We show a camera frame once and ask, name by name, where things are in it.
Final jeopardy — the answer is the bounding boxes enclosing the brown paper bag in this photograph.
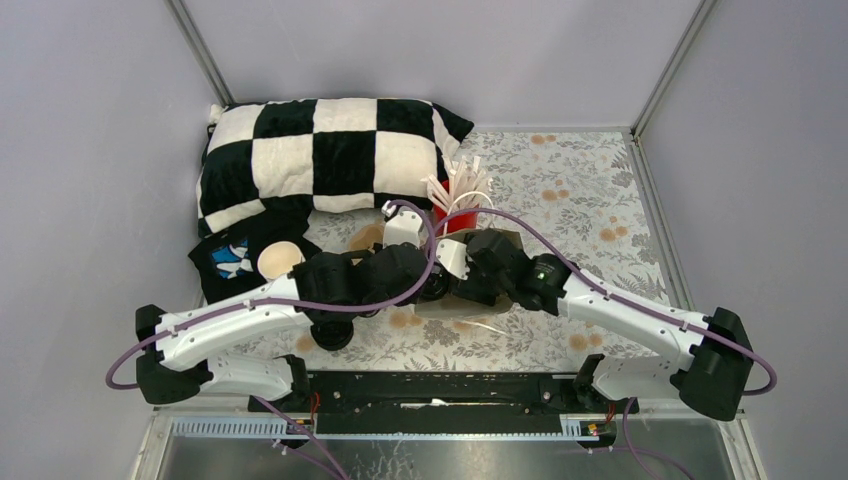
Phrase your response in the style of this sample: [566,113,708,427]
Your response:
[413,207,513,325]

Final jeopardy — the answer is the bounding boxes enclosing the black paper coffee cup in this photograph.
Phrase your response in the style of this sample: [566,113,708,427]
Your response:
[419,265,452,303]

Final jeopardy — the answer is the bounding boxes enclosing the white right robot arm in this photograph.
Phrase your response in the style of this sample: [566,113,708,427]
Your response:
[435,229,754,421]

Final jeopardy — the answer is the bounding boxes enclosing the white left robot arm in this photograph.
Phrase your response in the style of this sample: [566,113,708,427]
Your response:
[135,202,436,405]

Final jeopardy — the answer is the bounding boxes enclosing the red cup holder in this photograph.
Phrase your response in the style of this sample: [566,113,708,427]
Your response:
[427,180,477,235]

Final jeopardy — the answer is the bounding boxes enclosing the brown cardboard cup carrier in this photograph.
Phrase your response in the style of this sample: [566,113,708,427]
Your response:
[348,223,385,253]

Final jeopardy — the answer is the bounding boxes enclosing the stack of black lids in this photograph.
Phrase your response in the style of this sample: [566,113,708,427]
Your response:
[310,322,354,352]

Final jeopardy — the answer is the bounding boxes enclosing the black white checkered pillow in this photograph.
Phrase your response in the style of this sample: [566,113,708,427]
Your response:
[196,98,475,238]

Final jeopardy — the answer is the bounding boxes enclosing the stack of paper cups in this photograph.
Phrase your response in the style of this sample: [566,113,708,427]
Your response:
[256,241,305,281]

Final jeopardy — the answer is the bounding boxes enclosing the floral table mat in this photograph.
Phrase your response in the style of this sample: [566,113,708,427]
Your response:
[236,132,669,372]

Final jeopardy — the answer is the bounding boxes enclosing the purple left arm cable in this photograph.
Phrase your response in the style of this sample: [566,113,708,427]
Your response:
[105,199,440,480]

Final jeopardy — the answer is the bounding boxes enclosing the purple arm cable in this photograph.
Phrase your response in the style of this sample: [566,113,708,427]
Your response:
[433,207,778,480]
[105,199,440,480]

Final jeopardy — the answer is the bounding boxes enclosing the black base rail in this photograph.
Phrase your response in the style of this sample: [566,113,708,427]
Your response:
[271,370,627,436]

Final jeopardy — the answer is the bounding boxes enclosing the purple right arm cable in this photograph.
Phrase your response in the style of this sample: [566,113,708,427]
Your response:
[433,207,778,480]

